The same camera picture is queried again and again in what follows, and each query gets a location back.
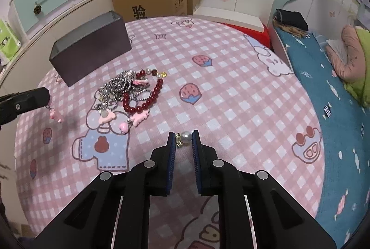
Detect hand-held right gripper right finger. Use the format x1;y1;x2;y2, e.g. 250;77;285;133
191;130;337;249

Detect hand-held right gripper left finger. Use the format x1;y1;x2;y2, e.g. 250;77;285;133
32;131;177;249

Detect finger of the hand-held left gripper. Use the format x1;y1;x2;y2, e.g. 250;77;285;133
0;87;51;125

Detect pearl earring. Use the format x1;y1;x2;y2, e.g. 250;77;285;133
176;131;192;148

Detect pink bear charm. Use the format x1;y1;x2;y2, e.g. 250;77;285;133
48;106;64;123

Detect red bead bracelet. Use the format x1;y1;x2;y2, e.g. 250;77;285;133
122;69;167;117

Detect pink winged heart charm chain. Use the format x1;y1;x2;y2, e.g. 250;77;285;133
98;109;151;134

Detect dark purple storage box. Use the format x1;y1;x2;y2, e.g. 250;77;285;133
49;10;133;87

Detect silver chain necklace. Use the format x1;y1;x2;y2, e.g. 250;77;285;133
98;70;151;111

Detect white cabinet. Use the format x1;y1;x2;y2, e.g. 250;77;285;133
0;0;116;88

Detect green box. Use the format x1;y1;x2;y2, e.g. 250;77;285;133
0;19;22;61

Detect pink checkered cartoon tablecloth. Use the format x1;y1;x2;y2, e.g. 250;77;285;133
14;16;326;249

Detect teal printed bed sheet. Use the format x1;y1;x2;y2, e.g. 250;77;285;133
273;26;370;249

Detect red stool with white top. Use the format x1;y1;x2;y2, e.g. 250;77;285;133
193;6;272;50

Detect small cardboard box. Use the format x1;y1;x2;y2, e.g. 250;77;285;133
186;0;201;16

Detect tan fringed cloth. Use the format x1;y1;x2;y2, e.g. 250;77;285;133
277;24;312;38

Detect dark folded clothes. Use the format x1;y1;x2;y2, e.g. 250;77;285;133
273;9;309;33

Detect green blanket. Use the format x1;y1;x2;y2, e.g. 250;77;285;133
344;28;370;108

